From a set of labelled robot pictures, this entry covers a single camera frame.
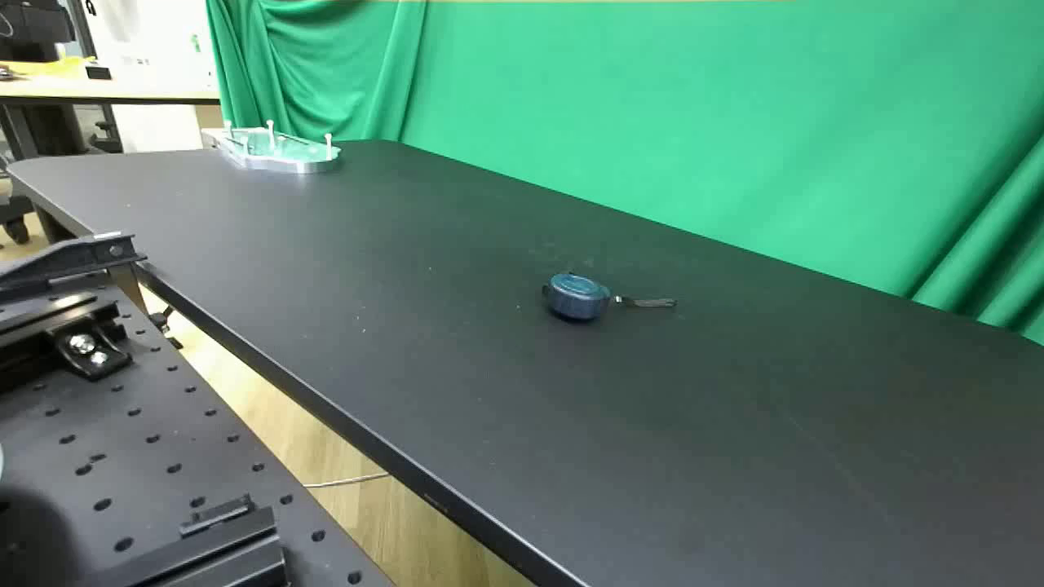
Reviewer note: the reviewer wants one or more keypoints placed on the black measuring tape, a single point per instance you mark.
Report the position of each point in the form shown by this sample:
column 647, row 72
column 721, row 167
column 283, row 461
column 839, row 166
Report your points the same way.
column 574, row 296

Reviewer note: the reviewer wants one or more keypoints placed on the green curtain backdrop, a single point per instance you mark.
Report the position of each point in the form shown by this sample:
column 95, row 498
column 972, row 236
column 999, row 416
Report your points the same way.
column 696, row 120

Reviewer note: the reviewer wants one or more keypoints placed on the black perforated breadboard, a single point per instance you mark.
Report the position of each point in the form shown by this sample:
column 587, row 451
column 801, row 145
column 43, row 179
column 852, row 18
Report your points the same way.
column 132, row 457

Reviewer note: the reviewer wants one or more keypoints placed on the white cabinet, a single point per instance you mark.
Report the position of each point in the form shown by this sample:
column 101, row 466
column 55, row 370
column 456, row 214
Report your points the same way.
column 151, row 39

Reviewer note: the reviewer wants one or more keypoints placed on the light wooden desk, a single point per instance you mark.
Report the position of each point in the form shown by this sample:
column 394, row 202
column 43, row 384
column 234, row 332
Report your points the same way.
column 65, row 88

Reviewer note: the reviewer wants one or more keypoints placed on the black bracket with screws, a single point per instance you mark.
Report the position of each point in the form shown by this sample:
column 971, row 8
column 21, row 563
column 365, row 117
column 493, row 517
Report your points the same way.
column 91, row 352

